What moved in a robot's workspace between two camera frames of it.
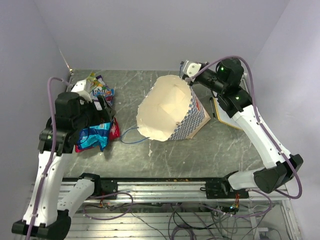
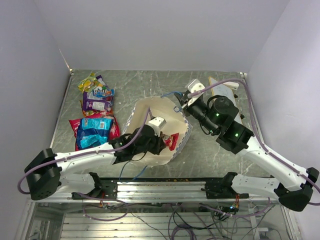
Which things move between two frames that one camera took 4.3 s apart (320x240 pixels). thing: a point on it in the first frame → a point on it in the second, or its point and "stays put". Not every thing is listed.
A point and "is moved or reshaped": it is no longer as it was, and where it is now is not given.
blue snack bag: [98, 135] stays put
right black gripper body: [200, 81] → [198, 109]
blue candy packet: [99, 91] stays put
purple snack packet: [99, 78] stays put
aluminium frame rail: [181, 192] stays put
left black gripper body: [90, 115] → [153, 145]
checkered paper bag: [171, 110] is moved or reshaped
